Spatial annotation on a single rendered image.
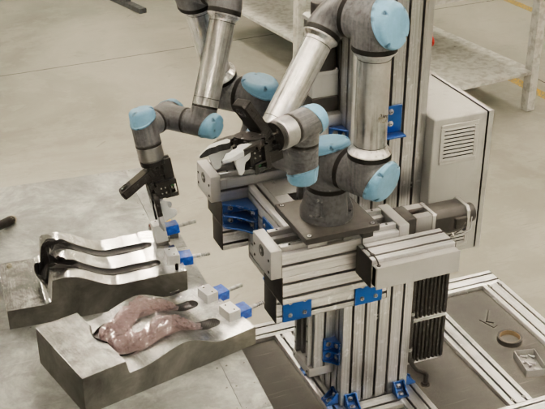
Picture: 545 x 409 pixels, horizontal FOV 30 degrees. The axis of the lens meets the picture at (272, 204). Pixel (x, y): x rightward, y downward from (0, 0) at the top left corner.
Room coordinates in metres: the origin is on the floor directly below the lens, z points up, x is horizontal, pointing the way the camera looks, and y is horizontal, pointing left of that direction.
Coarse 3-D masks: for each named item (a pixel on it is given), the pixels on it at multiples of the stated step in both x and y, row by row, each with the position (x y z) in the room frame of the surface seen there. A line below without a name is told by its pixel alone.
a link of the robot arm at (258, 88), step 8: (240, 80) 2.98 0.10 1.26; (248, 80) 2.94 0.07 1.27; (256, 80) 2.95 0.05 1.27; (264, 80) 2.96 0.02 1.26; (272, 80) 2.96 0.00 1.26; (240, 88) 2.95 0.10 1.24; (248, 88) 2.92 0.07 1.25; (256, 88) 2.91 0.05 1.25; (264, 88) 2.92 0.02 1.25; (272, 88) 2.93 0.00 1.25; (232, 96) 2.95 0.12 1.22; (240, 96) 2.94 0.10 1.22; (248, 96) 2.92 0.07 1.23; (256, 96) 2.91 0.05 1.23; (264, 96) 2.91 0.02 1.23; (272, 96) 2.92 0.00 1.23; (232, 104) 2.95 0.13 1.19; (256, 104) 2.91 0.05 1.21; (264, 104) 2.91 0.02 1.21; (264, 112) 2.91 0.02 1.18
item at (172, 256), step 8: (168, 248) 2.52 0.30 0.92; (176, 248) 2.52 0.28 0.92; (168, 256) 2.48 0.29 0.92; (176, 256) 2.49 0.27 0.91; (184, 256) 2.50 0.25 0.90; (192, 256) 2.50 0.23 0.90; (200, 256) 2.53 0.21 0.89; (168, 264) 2.48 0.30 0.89; (184, 264) 2.50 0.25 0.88; (192, 264) 2.50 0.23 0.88
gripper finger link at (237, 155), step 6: (240, 144) 2.04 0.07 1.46; (246, 144) 2.03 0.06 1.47; (234, 150) 2.00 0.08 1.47; (240, 150) 2.00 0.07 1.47; (228, 156) 1.98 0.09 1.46; (234, 156) 1.98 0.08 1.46; (240, 156) 1.99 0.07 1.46; (246, 156) 2.02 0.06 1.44; (222, 162) 1.97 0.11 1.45; (234, 162) 1.99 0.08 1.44; (240, 162) 2.00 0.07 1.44; (240, 168) 2.00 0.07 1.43; (240, 174) 2.00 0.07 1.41
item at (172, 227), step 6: (150, 222) 2.63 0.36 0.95; (156, 222) 2.62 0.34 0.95; (168, 222) 2.64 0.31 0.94; (174, 222) 2.63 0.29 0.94; (186, 222) 2.64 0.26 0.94; (192, 222) 2.64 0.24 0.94; (156, 228) 2.59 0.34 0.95; (168, 228) 2.61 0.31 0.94; (174, 228) 2.61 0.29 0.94; (156, 234) 2.59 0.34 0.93; (162, 234) 2.59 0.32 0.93; (168, 234) 2.60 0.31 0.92; (156, 240) 2.59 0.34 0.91; (162, 240) 2.59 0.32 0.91
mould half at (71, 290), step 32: (64, 256) 2.45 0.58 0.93; (96, 256) 2.52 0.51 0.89; (128, 256) 2.53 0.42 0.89; (160, 256) 2.52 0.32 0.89; (32, 288) 2.40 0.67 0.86; (64, 288) 2.34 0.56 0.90; (96, 288) 2.37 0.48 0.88; (128, 288) 2.40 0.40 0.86; (160, 288) 2.42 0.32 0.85; (32, 320) 2.31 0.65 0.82
